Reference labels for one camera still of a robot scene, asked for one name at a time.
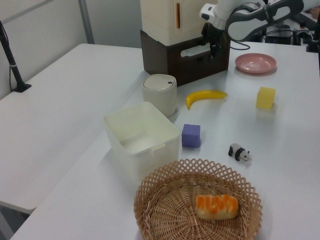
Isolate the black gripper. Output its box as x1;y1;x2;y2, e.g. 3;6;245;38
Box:
201;22;224;61

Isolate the cream plastic storage box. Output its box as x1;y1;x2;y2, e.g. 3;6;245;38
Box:
139;0;219;47

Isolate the woven wicker basket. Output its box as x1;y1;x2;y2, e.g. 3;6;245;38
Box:
133;158;264;240

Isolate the pink plate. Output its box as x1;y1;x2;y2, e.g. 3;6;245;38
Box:
234;52;278;75

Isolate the white plastic bin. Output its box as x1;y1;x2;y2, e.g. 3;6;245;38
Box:
103;101;181;182

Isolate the brown drawer with white handle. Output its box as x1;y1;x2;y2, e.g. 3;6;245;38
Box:
166;37;231;87

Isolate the small cream trash can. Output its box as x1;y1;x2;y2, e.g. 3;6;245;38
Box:
142;73;178;118

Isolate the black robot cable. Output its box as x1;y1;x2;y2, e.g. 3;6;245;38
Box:
229;39;251;51

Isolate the dark brown wooden cabinet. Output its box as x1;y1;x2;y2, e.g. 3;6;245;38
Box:
139;29;231;88

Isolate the toy panda figure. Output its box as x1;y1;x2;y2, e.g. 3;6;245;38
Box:
227;143;252;162

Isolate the orange striped bread loaf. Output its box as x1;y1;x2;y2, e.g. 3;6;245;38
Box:
195;193;239;220

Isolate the purple cube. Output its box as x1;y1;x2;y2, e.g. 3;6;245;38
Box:
181;123;202;148

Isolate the yellow cube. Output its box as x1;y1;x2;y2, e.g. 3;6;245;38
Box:
255;86;277;110

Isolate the yellow banana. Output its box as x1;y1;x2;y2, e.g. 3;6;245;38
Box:
185;89;229;110

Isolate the black pole stand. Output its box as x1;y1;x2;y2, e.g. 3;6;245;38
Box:
0;19;33;94

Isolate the black background equipment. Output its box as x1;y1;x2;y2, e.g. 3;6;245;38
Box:
263;22;320;53

